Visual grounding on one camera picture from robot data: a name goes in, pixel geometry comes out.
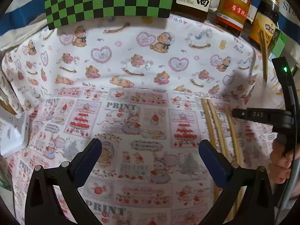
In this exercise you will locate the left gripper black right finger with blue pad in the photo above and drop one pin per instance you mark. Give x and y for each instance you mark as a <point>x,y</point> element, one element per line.
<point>257,205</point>

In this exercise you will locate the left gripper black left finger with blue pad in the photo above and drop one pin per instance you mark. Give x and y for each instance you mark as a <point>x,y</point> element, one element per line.
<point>42,205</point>

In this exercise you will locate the person's hand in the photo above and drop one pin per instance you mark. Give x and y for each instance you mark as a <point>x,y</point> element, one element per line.
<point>280,164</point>

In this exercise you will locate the translucent plastic cup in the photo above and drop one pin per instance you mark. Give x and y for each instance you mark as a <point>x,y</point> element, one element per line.
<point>262,96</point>

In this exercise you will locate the bamboo chopstick on cloth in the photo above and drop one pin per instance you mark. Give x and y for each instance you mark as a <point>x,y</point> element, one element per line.
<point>237,159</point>
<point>211,137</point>
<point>219,130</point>

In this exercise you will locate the white desk lamp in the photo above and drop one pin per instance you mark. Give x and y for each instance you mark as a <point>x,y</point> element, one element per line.
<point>15,133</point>

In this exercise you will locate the small green carton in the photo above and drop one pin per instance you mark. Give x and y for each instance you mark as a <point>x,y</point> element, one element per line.
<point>277,44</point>

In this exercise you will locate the dark vinegar bottle yellow label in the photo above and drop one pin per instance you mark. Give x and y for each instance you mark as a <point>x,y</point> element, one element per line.
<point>265,20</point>

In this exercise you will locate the red cap sauce bottle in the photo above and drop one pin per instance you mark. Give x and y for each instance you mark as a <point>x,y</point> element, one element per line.
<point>232,14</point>

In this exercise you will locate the printed bear tablecloth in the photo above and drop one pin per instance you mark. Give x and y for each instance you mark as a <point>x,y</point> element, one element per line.
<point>135,84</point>

